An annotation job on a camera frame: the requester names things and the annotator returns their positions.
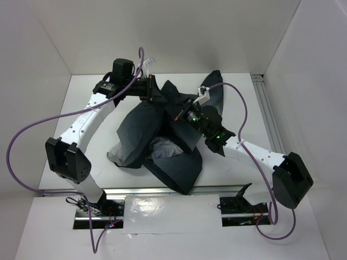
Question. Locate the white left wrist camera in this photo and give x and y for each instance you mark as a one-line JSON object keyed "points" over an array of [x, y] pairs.
{"points": [[147, 64]]}

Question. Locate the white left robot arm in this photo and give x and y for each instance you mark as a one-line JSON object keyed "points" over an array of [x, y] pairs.
{"points": [[66, 154]]}

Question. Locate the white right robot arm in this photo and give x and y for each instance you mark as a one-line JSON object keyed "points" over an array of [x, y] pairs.
{"points": [[288, 178]]}

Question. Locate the aluminium side rail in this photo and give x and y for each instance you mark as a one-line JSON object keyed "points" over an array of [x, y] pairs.
{"points": [[267, 114]]}

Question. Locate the dark navy jacket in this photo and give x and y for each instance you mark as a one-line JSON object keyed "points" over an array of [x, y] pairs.
{"points": [[150, 137]]}

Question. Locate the aluminium front rail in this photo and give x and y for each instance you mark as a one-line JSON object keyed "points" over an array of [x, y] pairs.
{"points": [[159, 191]]}

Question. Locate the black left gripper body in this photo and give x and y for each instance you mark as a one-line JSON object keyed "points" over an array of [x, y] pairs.
{"points": [[143, 88]]}

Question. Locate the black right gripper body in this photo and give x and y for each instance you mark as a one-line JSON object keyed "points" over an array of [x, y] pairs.
{"points": [[190, 113]]}

